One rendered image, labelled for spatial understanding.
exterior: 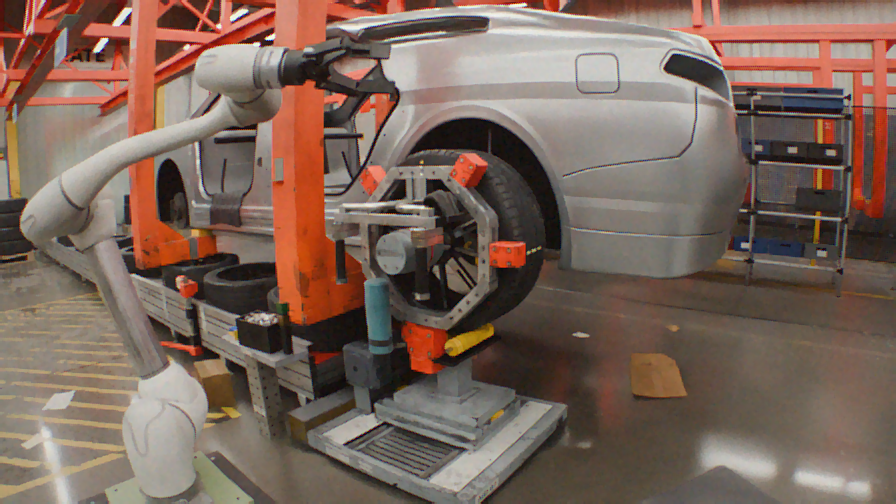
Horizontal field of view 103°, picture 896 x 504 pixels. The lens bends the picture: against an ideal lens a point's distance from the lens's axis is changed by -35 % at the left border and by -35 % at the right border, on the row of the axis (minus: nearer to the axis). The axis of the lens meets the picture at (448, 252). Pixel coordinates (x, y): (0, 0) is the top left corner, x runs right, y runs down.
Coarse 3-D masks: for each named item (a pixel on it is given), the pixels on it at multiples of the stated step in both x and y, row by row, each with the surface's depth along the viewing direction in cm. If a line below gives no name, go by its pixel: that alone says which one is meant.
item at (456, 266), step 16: (400, 192) 191; (448, 224) 183; (464, 224) 178; (448, 256) 189; (432, 272) 215; (464, 272) 181; (400, 288) 196; (432, 288) 206; (448, 288) 211; (416, 304) 193; (432, 304) 194; (448, 304) 188
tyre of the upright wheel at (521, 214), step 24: (504, 168) 180; (480, 192) 170; (504, 192) 167; (528, 192) 180; (504, 216) 166; (528, 216) 173; (504, 240) 168; (528, 240) 171; (528, 264) 173; (504, 288) 170; (528, 288) 184; (480, 312) 177; (504, 312) 184
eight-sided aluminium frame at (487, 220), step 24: (408, 168) 174; (432, 168) 169; (384, 192) 182; (456, 192) 165; (480, 216) 161; (480, 240) 163; (480, 264) 164; (480, 288) 165; (408, 312) 184; (432, 312) 184; (456, 312) 172
